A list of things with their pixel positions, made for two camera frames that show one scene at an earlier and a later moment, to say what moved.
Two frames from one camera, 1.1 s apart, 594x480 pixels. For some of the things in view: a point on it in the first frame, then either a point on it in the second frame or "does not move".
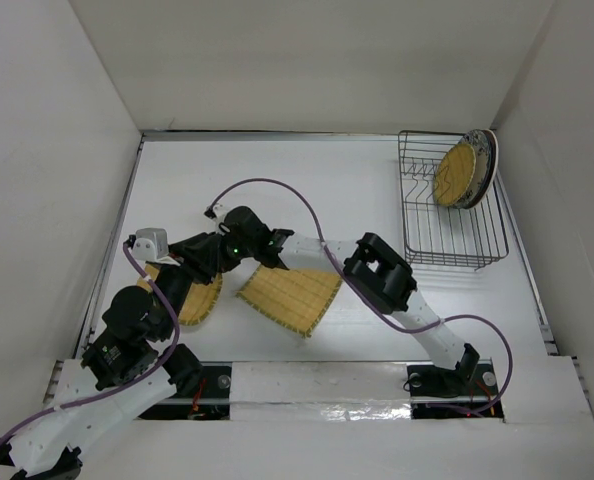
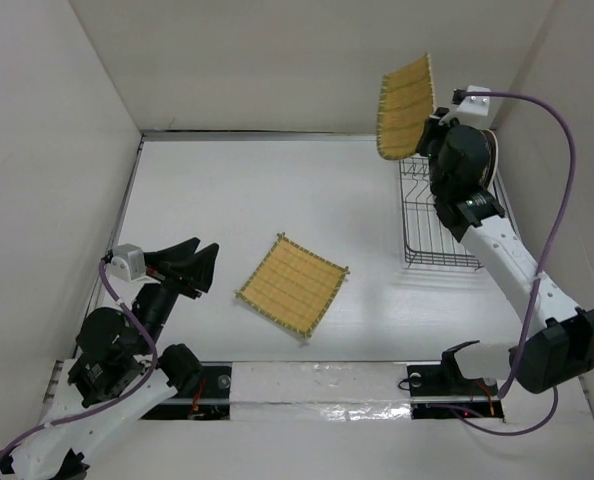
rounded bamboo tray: x=200 y=301 -> x=404 y=107
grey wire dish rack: x=438 y=235 does not move
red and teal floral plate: x=486 y=151 does not move
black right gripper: x=225 y=263 -> x=433 y=127
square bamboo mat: x=297 y=300 does not move
